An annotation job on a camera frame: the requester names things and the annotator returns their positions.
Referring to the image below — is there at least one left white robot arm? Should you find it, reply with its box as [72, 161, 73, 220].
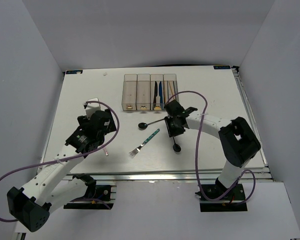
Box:
[7, 107, 117, 232]

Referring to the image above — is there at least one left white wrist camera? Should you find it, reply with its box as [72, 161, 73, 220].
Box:
[83, 97, 101, 120]

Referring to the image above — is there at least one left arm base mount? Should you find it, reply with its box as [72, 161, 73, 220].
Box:
[63, 180, 117, 210]

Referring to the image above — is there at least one blue table sticker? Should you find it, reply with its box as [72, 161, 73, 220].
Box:
[213, 65, 231, 70]
[65, 69, 83, 75]

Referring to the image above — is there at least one left blue table sticker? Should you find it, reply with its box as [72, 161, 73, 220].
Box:
[65, 69, 83, 75]

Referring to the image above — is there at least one pink handled fork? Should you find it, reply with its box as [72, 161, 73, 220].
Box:
[103, 147, 109, 156]

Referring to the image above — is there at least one black spoon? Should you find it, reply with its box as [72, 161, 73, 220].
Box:
[172, 137, 182, 153]
[138, 118, 164, 130]

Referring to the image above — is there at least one orange chopstick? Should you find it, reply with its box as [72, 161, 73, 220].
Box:
[162, 81, 167, 104]
[168, 81, 175, 96]

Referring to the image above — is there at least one right blue table sticker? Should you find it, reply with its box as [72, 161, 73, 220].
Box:
[213, 65, 231, 70]

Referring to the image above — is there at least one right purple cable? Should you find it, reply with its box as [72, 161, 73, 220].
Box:
[166, 90, 257, 203]

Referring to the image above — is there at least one aluminium table frame rail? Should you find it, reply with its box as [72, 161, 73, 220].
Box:
[62, 167, 273, 182]

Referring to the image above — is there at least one green handled fork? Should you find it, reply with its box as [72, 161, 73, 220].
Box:
[129, 128, 160, 157]

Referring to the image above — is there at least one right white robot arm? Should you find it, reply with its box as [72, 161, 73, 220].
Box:
[164, 100, 261, 200]

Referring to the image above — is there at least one blue knife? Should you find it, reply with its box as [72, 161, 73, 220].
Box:
[158, 81, 164, 104]

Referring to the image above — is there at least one black knife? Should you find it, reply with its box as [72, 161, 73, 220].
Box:
[153, 81, 158, 105]

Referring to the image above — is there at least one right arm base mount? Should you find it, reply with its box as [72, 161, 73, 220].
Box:
[195, 183, 248, 213]

